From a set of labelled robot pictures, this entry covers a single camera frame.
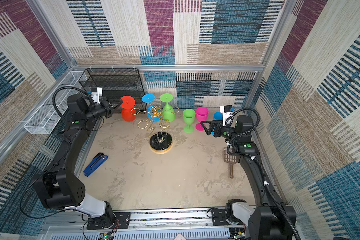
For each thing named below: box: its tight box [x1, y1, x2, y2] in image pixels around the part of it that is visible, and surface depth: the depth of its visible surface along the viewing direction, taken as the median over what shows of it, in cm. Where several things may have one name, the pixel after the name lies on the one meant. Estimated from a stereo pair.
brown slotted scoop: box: [223, 147, 238, 179], surface depth 96 cm
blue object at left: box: [82, 152, 108, 177], surface depth 94 cm
